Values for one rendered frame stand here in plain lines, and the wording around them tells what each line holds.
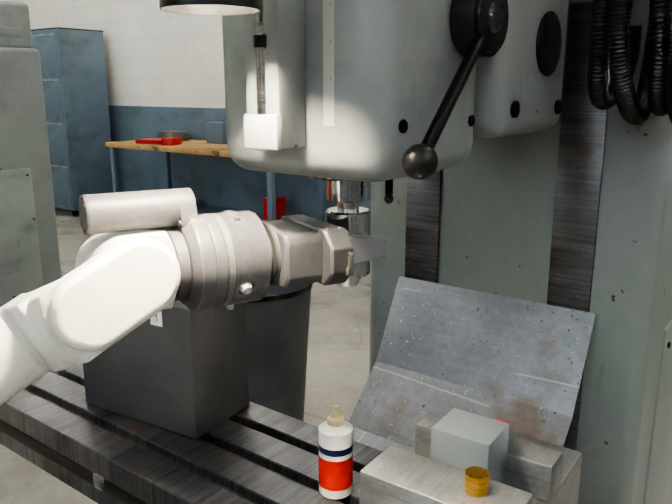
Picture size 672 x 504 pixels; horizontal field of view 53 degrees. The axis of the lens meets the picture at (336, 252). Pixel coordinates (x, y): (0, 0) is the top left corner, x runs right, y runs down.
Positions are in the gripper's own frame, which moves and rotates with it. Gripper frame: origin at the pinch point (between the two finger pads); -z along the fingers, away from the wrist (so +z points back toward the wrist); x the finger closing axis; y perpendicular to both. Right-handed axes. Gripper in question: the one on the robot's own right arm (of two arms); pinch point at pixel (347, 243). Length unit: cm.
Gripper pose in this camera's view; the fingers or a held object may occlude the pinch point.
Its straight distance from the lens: 71.0
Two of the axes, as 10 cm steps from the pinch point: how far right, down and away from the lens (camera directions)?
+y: -0.1, 9.7, 2.3
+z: -8.5, 1.1, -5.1
